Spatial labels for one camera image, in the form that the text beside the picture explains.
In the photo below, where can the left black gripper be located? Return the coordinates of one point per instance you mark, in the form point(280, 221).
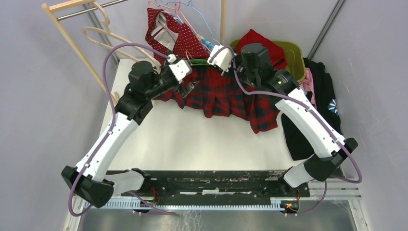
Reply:
point(184, 91)

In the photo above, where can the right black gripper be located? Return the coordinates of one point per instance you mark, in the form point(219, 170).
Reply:
point(237, 57)

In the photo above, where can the green hanger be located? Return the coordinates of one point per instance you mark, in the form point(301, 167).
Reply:
point(198, 62)

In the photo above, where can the red plaid shirt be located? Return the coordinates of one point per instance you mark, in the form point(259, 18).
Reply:
point(216, 95)

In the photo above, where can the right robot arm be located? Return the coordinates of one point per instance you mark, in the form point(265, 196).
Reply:
point(256, 75)

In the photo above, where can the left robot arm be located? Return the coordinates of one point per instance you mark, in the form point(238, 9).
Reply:
point(88, 179)

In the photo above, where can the pink hanger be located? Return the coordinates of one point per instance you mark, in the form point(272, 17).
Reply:
point(177, 13)

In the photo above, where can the blue floral garment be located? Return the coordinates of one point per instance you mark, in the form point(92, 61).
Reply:
point(207, 45)

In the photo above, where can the green plastic basket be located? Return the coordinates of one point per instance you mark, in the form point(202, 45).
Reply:
point(293, 60)

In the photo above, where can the red polka dot garment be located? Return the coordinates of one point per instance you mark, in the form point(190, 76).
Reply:
point(165, 34)

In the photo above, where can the pink cloth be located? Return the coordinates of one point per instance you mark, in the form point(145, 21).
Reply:
point(307, 85)

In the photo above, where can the black garment with flower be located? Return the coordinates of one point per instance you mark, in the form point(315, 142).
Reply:
point(324, 99)

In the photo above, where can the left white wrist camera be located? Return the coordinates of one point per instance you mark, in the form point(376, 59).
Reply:
point(180, 68)

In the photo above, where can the blue wire hanger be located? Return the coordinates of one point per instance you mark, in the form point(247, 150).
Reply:
point(198, 21)

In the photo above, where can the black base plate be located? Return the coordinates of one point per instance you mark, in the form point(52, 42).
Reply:
point(241, 187)

